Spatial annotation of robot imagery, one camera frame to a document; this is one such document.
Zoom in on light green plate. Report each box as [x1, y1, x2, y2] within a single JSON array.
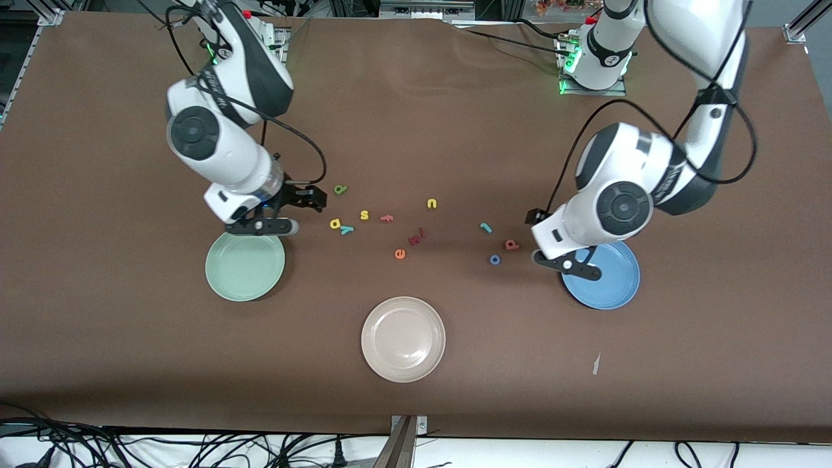
[[205, 227, 286, 302]]

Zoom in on blue plate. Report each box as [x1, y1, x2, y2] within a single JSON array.
[[560, 240, 641, 310]]

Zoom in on brown table cover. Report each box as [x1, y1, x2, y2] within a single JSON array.
[[0, 12, 832, 444]]

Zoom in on beige plate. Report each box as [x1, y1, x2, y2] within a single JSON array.
[[361, 296, 447, 383]]

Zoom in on orange dried flowers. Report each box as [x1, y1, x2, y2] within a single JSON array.
[[534, 0, 586, 15]]

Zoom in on silver background metal plate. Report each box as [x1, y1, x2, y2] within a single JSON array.
[[379, 0, 476, 20]]

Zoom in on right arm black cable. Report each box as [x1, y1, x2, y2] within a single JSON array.
[[156, 3, 327, 186]]

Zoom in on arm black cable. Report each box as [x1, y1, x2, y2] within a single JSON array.
[[156, 3, 327, 186], [546, 0, 759, 215]]

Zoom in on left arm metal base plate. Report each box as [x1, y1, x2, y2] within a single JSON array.
[[558, 36, 628, 97]]

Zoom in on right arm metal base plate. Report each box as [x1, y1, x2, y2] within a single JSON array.
[[260, 19, 291, 64]]

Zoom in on thin black table cable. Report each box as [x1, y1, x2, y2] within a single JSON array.
[[513, 18, 573, 43], [465, 29, 569, 58]]

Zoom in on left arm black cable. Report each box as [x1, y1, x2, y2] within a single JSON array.
[[546, 0, 759, 215]]

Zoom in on brown slanted mount bar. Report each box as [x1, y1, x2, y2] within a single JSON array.
[[372, 416, 415, 468]]

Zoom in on silver table edge rail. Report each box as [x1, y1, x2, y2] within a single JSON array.
[[0, 10, 66, 127]]

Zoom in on silver table corner bracket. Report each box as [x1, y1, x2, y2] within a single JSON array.
[[783, 0, 832, 45]]

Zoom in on black floor cable tangle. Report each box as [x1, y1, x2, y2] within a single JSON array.
[[0, 403, 391, 468]]

